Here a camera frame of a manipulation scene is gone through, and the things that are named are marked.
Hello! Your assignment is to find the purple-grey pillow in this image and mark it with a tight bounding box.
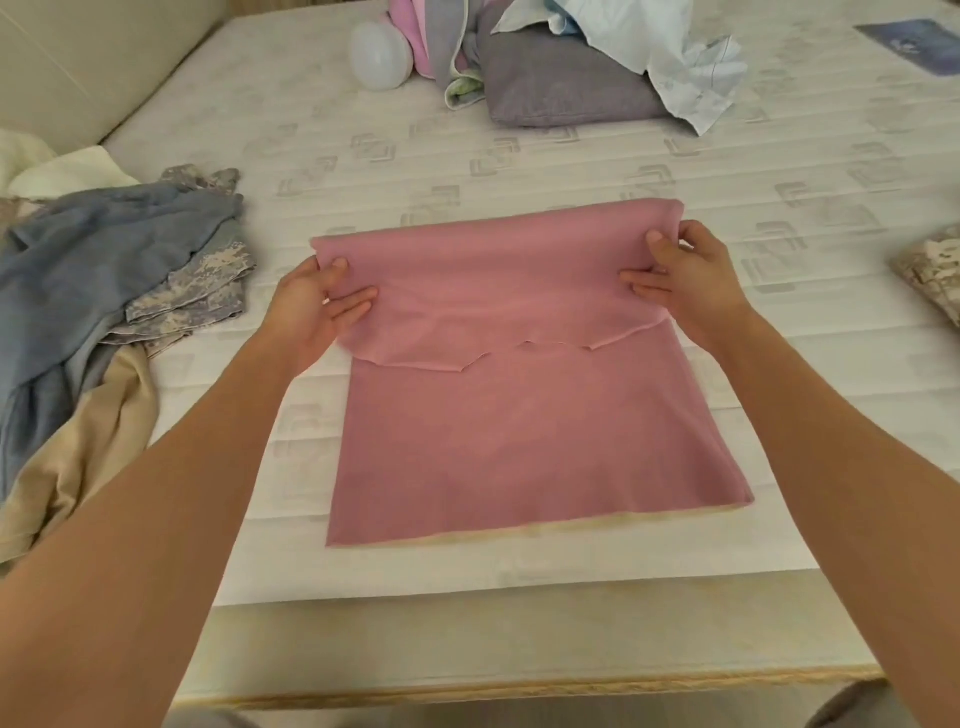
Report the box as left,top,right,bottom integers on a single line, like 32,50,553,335
475,6,673,128

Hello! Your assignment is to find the person's right forearm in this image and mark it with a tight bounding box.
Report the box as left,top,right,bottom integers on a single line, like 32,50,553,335
711,312,960,728

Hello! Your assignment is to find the person's left forearm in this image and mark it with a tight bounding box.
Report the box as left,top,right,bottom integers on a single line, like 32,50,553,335
0,330,303,728

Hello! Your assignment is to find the pink cloth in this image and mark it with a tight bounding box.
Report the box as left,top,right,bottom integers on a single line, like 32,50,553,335
309,198,756,549

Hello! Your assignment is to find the person's right hand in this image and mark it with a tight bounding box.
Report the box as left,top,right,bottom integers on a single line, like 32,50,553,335
618,219,760,355

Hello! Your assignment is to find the beige garment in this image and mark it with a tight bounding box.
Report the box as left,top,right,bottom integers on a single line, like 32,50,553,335
0,343,161,565

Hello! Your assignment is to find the beige bed base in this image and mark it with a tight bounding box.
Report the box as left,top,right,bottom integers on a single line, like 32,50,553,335
171,568,888,711

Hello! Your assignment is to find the white quilted mattress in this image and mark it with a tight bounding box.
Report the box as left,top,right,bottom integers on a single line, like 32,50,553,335
101,0,960,610

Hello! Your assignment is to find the blue mattress label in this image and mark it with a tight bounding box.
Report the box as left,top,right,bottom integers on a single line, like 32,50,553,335
853,18,960,78

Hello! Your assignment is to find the tan camouflage garment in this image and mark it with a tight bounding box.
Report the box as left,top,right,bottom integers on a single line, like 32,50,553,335
890,223,960,329

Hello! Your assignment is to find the light pink garment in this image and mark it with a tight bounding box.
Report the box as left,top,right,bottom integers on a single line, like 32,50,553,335
385,0,438,81

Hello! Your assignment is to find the grey garment with green trim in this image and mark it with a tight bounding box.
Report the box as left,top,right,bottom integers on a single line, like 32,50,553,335
421,0,490,108

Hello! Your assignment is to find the person's left hand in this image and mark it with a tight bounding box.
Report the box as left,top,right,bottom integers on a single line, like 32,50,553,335
258,255,380,378

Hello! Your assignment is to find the light blue shirt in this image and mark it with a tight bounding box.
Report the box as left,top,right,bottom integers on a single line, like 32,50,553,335
490,0,750,137

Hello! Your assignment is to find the beige upholstered headboard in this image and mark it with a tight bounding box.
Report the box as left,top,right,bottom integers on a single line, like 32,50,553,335
0,0,231,156

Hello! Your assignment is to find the grey camouflage garment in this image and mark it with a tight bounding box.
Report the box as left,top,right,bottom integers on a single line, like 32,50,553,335
99,165,258,359

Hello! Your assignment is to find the white cloth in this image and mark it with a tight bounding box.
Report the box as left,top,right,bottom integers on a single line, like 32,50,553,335
0,127,141,205

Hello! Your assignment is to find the white round lamp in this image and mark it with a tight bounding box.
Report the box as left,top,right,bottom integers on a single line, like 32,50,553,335
348,20,416,93

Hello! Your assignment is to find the blue-grey garment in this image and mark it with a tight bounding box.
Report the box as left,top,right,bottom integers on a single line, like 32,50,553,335
0,183,246,505

